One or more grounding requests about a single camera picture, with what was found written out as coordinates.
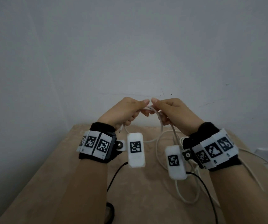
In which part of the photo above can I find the person's right forearm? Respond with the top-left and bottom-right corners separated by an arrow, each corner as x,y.
208,164 -> 268,224

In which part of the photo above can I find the white charging cable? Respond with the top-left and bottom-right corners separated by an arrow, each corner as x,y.
119,105 -> 268,206

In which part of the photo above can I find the person's right hand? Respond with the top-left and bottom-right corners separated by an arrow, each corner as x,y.
150,98 -> 205,137

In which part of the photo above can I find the black camera cable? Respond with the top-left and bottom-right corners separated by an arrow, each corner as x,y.
106,161 -> 129,193
186,171 -> 218,224

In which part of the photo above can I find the black wristband with markers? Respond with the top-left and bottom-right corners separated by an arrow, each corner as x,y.
182,122 -> 243,172
76,122 -> 123,164

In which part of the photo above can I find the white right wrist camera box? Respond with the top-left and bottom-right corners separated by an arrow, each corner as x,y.
164,146 -> 188,180

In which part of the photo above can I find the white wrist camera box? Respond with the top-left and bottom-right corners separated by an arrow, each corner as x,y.
164,146 -> 188,180
126,132 -> 146,169

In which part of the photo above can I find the person's left hand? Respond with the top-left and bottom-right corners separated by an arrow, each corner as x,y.
97,97 -> 155,132

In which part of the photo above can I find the person's left forearm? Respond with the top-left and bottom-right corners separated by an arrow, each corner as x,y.
52,158 -> 109,224

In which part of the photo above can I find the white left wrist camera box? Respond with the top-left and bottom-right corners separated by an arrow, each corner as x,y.
126,132 -> 146,169

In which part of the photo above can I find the black right wristband with markers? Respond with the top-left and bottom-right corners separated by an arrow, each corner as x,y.
182,122 -> 243,172

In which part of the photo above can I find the black left wristband with markers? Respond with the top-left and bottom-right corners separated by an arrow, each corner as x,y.
76,122 -> 123,164

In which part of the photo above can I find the beige covered table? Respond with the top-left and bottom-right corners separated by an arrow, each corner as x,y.
0,124 -> 268,224

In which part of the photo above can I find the black right camera cable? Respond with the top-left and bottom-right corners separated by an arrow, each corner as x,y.
186,171 -> 218,224

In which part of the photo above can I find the black left camera cable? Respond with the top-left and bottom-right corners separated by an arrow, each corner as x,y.
106,161 -> 129,193

